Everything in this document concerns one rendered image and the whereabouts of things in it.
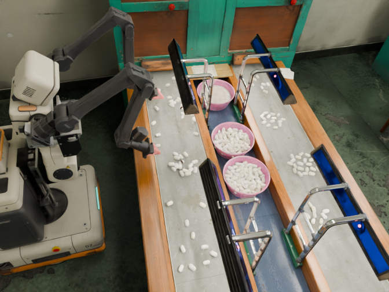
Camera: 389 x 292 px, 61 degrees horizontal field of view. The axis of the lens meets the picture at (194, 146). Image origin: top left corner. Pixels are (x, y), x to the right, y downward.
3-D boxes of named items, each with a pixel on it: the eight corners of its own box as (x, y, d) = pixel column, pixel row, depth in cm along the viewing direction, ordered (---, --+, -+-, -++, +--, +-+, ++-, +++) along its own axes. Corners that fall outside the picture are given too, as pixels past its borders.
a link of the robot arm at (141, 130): (114, 133, 166) (117, 146, 162) (127, 119, 161) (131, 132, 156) (133, 138, 175) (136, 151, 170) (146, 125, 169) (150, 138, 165)
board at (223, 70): (189, 80, 237) (189, 79, 236) (184, 67, 246) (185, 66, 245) (232, 76, 242) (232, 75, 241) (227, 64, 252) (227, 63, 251)
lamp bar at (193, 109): (184, 115, 174) (184, 105, 169) (167, 48, 213) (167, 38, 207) (199, 114, 175) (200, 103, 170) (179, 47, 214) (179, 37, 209)
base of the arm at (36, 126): (30, 118, 143) (29, 138, 136) (43, 108, 141) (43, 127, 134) (47, 127, 150) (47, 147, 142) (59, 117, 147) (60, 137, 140)
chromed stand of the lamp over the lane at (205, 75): (180, 133, 215) (183, 78, 181) (175, 112, 228) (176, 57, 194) (209, 130, 218) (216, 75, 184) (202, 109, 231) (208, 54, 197)
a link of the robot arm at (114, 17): (115, -2, 157) (119, 10, 151) (132, 18, 168) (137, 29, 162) (48, 53, 168) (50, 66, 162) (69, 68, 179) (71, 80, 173)
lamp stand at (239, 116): (239, 127, 222) (252, 72, 188) (231, 106, 234) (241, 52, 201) (265, 124, 225) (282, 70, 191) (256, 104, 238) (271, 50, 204)
